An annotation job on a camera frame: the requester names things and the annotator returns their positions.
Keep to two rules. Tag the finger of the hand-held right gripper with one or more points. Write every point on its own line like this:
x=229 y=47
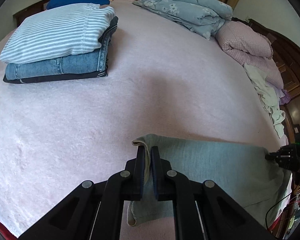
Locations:
x=281 y=157

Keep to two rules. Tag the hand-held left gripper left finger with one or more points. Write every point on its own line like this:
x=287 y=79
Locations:
x=140 y=170

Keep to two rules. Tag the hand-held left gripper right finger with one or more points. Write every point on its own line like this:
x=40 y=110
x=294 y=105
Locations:
x=155 y=172

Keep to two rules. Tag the purple ruffled pillow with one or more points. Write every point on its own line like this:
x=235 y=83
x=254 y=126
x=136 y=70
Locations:
x=284 y=98

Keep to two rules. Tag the pink fleece blanket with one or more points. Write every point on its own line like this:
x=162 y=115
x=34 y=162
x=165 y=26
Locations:
x=115 y=117

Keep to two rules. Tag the pale green crumpled garment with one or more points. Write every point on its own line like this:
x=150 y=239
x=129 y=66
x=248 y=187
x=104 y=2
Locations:
x=267 y=97

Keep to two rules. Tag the wooden headboard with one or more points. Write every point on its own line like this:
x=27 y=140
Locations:
x=295 y=80

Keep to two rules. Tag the dark folded garment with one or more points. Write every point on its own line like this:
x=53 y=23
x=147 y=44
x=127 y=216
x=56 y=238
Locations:
x=65 y=77

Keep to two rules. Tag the pink checked quilt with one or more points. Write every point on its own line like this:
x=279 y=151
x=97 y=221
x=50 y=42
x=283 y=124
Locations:
x=245 y=42

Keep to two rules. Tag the folded blue jeans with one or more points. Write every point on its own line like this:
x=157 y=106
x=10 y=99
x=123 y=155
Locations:
x=52 y=66

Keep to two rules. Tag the striped folded shirt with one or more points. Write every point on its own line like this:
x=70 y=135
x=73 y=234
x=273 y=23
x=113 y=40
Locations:
x=55 y=30

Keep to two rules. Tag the light blue floral quilt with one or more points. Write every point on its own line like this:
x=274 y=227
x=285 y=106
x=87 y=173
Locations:
x=185 y=7

